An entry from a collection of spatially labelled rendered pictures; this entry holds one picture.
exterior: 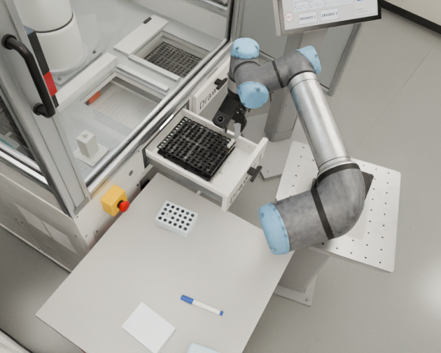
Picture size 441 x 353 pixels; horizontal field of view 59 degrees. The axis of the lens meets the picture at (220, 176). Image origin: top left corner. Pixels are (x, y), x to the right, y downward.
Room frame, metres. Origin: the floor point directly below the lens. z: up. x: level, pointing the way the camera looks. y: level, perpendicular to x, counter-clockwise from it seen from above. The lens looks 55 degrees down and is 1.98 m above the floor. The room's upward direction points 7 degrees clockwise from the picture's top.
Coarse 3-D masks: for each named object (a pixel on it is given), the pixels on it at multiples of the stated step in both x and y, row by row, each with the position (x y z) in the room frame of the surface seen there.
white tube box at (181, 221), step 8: (168, 208) 0.65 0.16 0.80; (176, 208) 0.66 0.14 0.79; (184, 208) 0.66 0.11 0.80; (160, 216) 0.62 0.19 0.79; (176, 216) 0.62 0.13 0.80; (184, 216) 0.63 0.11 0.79; (192, 216) 0.64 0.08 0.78; (160, 224) 0.60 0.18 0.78; (168, 224) 0.59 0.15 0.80; (176, 224) 0.60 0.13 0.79; (184, 224) 0.60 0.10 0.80; (192, 224) 0.61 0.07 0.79; (176, 232) 0.58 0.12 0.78; (184, 232) 0.57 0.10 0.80
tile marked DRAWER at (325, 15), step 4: (332, 8) 1.63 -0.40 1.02; (336, 8) 1.64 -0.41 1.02; (320, 12) 1.60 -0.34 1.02; (324, 12) 1.61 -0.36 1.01; (328, 12) 1.62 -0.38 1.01; (332, 12) 1.62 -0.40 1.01; (336, 12) 1.63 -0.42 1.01; (324, 16) 1.60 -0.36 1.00; (328, 16) 1.60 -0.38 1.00; (332, 16) 1.61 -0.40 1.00; (336, 16) 1.62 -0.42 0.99; (324, 20) 1.59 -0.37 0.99
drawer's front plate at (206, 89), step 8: (224, 64) 1.28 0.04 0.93; (216, 72) 1.23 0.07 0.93; (224, 72) 1.27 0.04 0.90; (208, 80) 1.17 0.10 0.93; (200, 88) 1.12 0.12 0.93; (208, 88) 1.15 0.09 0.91; (200, 96) 1.10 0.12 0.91; (208, 96) 1.15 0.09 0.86; (192, 104) 1.08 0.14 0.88; (192, 112) 1.08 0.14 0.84
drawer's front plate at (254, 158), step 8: (264, 144) 0.88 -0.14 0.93; (256, 152) 0.84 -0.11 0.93; (264, 152) 0.91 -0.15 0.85; (248, 160) 0.80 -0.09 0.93; (256, 160) 0.84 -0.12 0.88; (248, 168) 0.78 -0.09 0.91; (240, 176) 0.73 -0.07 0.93; (248, 176) 0.80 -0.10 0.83; (232, 184) 0.70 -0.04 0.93; (240, 184) 0.74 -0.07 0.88; (232, 192) 0.68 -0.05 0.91; (224, 200) 0.65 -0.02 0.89; (232, 200) 0.70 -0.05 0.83; (224, 208) 0.65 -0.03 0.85
